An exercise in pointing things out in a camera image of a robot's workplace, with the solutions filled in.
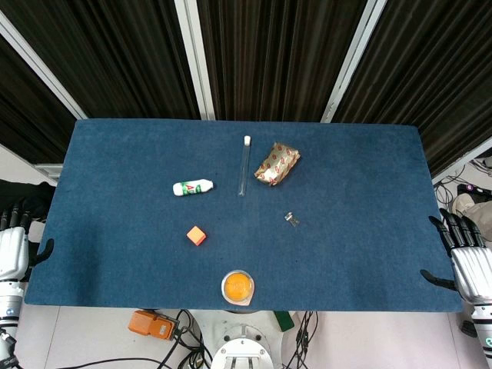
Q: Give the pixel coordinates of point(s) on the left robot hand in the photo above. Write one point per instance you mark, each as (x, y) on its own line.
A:
(11, 250)

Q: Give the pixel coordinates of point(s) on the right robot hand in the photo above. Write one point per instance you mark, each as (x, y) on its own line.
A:
(472, 263)

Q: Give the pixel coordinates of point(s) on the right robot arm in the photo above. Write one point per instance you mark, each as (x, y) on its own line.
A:
(483, 330)

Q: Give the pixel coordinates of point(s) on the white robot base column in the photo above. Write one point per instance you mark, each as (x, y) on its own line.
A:
(242, 342)

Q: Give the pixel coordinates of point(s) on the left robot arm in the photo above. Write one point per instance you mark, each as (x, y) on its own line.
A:
(8, 319)

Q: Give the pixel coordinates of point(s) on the orange electrical box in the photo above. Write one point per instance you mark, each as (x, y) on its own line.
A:
(151, 324)

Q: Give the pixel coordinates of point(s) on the orange foam cube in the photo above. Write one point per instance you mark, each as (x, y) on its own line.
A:
(196, 235)

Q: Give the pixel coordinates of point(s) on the white green small bottle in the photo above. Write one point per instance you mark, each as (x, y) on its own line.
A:
(192, 187)

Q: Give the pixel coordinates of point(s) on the green card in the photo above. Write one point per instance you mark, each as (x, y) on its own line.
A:
(283, 321)

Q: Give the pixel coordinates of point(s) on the gold foil snack packet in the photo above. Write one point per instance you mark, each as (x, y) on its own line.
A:
(277, 165)

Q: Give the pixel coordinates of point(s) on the blue felt table mat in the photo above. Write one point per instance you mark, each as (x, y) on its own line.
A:
(238, 223)

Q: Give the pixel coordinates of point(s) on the orange jelly cup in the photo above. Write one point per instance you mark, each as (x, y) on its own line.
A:
(238, 287)

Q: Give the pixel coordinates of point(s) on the glass test tube white cap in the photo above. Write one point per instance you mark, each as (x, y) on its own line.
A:
(244, 165)

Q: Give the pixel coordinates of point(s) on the aluminium frame post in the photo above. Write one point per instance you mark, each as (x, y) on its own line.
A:
(42, 65)
(194, 57)
(351, 61)

